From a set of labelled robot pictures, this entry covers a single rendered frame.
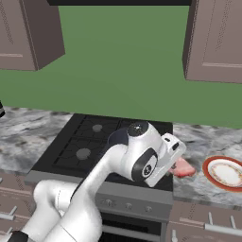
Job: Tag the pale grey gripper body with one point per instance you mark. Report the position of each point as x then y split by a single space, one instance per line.
168 162

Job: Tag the black range hood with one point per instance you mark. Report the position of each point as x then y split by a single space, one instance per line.
119 2

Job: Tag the pink frozen meat piece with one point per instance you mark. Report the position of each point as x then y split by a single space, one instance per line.
184 169

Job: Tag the red-rimmed white plate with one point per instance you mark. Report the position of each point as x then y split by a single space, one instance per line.
225 173

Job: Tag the black appliance with grey band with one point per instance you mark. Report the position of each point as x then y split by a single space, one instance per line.
1 110

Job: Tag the brown drawer front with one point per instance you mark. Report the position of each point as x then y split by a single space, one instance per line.
15 192
192 217

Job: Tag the grey oven range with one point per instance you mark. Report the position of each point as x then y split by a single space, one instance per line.
135 197

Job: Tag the grey range knob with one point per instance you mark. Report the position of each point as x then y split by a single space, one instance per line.
128 206
108 202
148 208

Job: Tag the black gas hob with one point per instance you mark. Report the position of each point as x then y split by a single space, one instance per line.
78 138

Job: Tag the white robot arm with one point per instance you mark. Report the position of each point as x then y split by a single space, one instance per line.
94 176

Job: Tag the brown wall cupboard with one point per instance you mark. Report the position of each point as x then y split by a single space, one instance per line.
217 38
22 31

